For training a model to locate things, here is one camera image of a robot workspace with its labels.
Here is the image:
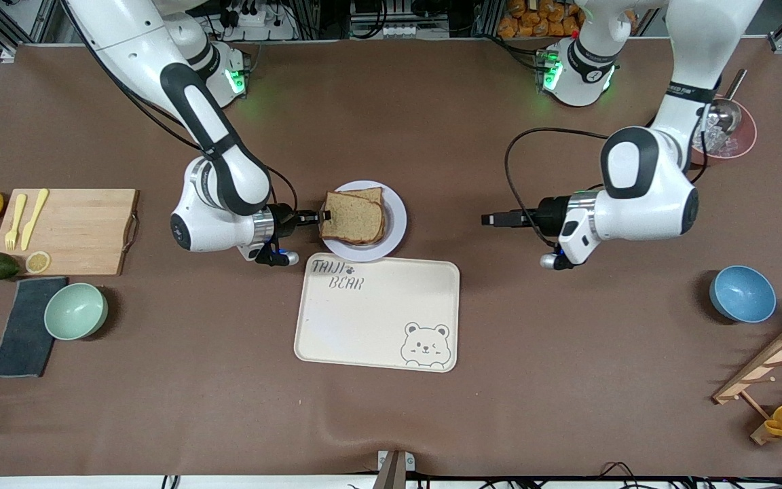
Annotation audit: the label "brown bread slice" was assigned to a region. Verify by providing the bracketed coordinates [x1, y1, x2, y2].
[320, 191, 385, 246]
[343, 187, 388, 245]

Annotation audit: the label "pale lavender round plate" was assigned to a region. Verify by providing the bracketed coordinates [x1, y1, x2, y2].
[318, 180, 407, 263]

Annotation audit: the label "cream bear print tray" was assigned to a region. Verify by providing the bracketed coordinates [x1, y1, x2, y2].
[294, 253, 461, 374]

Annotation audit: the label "clear ice pieces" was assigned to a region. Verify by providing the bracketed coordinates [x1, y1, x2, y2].
[693, 112, 738, 157]

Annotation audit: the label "white power strip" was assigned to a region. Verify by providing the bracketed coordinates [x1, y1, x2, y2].
[218, 0, 297, 40]
[357, 22, 449, 39]

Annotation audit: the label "orange bread rolls pile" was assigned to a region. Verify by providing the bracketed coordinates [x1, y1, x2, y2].
[498, 0, 585, 38]

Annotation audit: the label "metal scoop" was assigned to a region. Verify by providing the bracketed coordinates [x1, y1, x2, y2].
[703, 68, 748, 137]

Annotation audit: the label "blue bowl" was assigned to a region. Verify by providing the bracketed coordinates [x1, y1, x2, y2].
[709, 266, 777, 323]

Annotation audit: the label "wooden cutting board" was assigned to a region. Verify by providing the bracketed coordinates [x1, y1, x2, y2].
[0, 188, 140, 276]

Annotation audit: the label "pink bowl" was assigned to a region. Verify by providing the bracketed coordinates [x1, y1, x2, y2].
[690, 95, 758, 164]

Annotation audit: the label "mint green bowl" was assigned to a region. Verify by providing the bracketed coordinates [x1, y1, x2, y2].
[44, 283, 109, 341]

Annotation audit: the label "yellow plastic knife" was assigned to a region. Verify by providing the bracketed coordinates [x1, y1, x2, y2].
[21, 189, 50, 251]

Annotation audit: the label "wooden cup rack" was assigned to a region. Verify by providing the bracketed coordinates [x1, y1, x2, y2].
[712, 314, 782, 446]

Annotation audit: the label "yellow plastic fork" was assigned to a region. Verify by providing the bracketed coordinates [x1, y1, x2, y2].
[4, 194, 28, 251]

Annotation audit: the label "dark grey cloth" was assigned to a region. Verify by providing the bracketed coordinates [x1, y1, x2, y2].
[0, 276, 68, 378]

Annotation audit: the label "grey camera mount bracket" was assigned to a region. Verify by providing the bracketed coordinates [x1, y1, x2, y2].
[373, 450, 415, 489]

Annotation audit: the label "black floor cables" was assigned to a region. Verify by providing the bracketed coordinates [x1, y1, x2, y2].
[595, 462, 782, 489]

